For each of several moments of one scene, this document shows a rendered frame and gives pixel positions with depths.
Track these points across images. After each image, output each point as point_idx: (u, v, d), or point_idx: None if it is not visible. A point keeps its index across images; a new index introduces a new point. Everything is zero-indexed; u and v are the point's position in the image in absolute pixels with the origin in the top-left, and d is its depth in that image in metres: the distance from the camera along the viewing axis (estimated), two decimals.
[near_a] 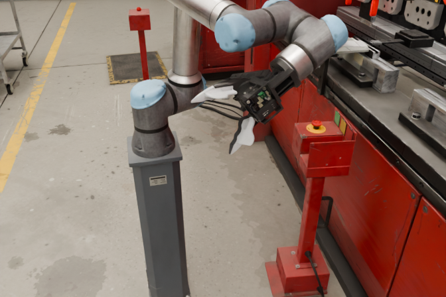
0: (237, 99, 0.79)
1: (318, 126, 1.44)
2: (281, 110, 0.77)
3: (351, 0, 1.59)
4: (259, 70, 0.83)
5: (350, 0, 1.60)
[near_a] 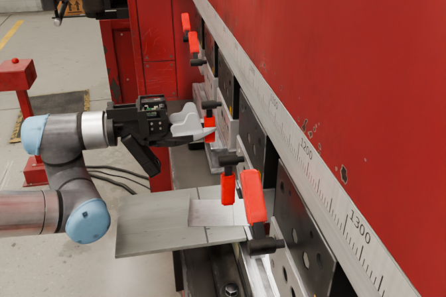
0: (168, 133, 0.77)
1: None
2: (141, 95, 0.77)
3: (214, 136, 0.80)
4: (129, 150, 0.76)
5: (213, 134, 0.81)
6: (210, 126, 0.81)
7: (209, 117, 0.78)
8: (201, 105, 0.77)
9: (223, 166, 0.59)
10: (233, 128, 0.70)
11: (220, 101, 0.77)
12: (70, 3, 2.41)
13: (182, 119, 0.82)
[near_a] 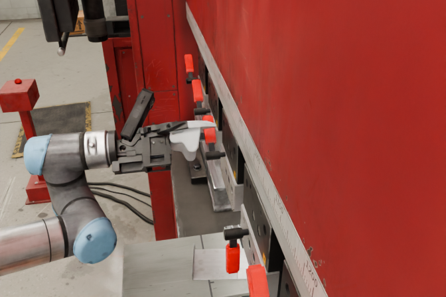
0: (169, 138, 0.80)
1: None
2: (147, 166, 0.73)
3: None
4: None
5: (212, 121, 0.80)
6: (212, 128, 0.80)
7: (210, 144, 0.80)
8: (205, 155, 0.78)
9: (228, 240, 0.61)
10: (237, 193, 0.71)
11: (224, 156, 0.78)
12: None
13: (180, 128, 0.74)
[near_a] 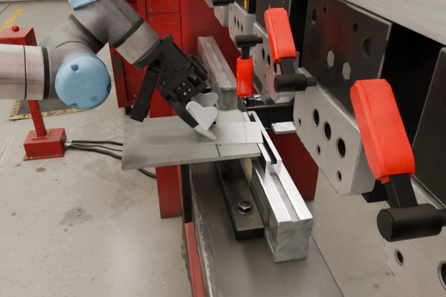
0: (184, 103, 0.75)
1: None
2: (193, 56, 0.75)
3: None
4: (143, 83, 0.72)
5: None
6: None
7: None
8: (212, 0, 0.72)
9: (240, 45, 0.55)
10: (248, 24, 0.65)
11: (233, 2, 0.73)
12: None
13: (194, 99, 0.81)
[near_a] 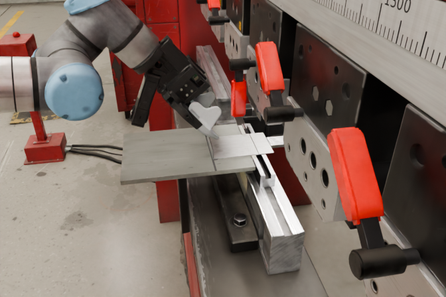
0: (185, 104, 0.74)
1: None
2: (190, 57, 0.75)
3: None
4: (144, 87, 0.70)
5: None
6: None
7: (214, 11, 0.76)
8: (208, 20, 0.75)
9: (234, 69, 0.57)
10: (243, 46, 0.68)
11: (229, 21, 0.75)
12: None
13: (191, 100, 0.81)
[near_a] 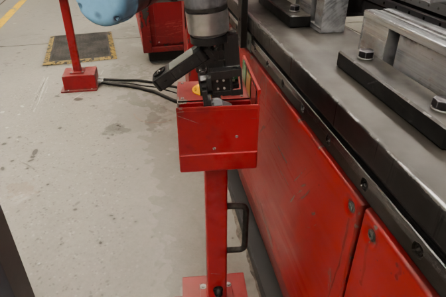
0: None
1: None
2: None
3: None
4: (189, 58, 0.70)
5: None
6: None
7: None
8: None
9: None
10: None
11: None
12: None
13: None
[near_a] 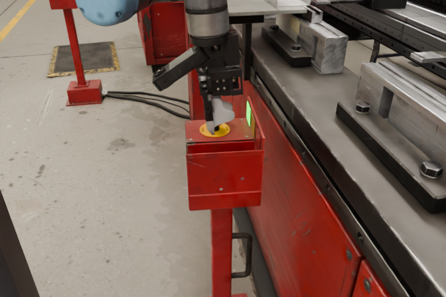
0: None
1: (218, 126, 0.90)
2: None
3: None
4: (190, 58, 0.70)
5: None
6: None
7: None
8: None
9: None
10: None
11: None
12: None
13: None
